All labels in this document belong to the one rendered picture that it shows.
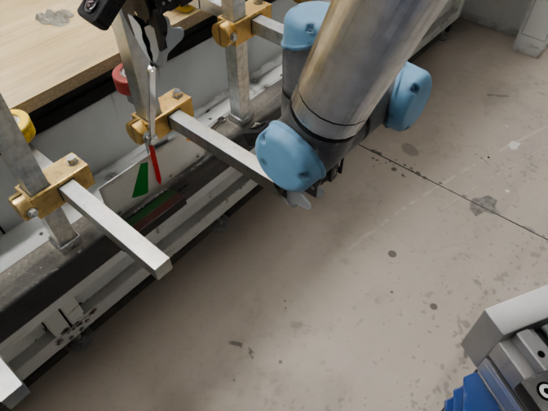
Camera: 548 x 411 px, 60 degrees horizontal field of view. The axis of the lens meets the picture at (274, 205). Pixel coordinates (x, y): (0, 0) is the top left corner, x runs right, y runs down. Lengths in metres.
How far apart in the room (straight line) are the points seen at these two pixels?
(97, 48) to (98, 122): 0.17
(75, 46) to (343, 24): 0.87
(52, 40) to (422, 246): 1.39
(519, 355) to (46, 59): 1.01
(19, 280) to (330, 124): 0.73
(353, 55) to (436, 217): 1.64
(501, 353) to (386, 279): 1.20
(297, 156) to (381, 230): 1.45
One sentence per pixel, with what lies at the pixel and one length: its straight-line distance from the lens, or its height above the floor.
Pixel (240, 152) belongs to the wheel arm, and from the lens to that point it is 0.88.
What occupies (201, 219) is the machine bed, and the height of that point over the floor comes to 0.16.
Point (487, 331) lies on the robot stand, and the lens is 0.59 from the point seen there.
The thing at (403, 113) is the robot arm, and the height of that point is 1.13.
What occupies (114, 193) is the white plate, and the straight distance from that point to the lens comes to 0.98.
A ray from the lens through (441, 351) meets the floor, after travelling 1.68.
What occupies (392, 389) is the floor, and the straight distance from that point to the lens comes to 1.59.
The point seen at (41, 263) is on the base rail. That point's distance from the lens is 1.01.
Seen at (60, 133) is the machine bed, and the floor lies 0.78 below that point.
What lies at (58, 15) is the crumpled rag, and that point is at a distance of 1.26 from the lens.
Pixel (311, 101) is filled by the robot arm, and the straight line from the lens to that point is 0.42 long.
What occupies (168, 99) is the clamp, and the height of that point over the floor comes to 0.87.
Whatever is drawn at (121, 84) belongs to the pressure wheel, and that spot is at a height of 0.90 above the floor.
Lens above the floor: 1.46
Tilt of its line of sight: 50 degrees down
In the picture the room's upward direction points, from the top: straight up
